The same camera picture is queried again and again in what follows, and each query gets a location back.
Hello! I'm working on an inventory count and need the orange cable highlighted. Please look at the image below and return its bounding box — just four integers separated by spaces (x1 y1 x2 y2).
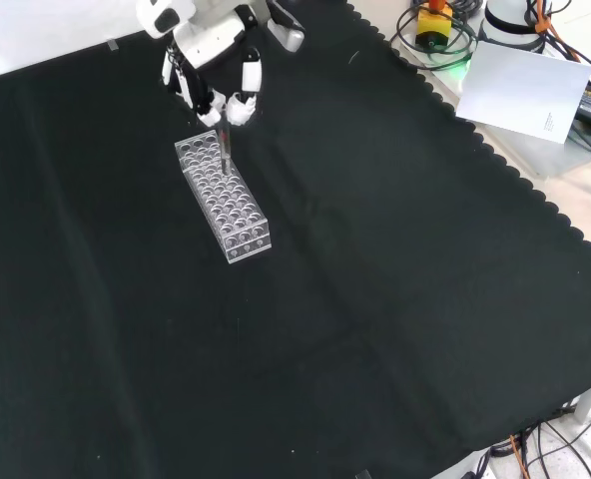
506 432 532 479
522 0 584 63

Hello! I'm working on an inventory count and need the black bench cloth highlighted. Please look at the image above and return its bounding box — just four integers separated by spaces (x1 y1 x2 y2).
0 0 591 479

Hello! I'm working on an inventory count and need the yellow stop button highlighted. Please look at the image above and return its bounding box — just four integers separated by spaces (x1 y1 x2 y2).
415 0 452 51

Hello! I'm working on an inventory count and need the clear glass test tube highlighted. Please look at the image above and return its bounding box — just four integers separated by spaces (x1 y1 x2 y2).
218 110 233 177

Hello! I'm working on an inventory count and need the clear plastic test tube rack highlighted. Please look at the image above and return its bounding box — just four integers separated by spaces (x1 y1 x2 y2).
173 129 273 265

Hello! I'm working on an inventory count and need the white paper sheet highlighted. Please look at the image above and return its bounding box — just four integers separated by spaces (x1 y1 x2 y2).
454 40 591 147

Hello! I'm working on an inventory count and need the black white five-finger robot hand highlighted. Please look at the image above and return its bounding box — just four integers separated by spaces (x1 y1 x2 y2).
135 0 307 129

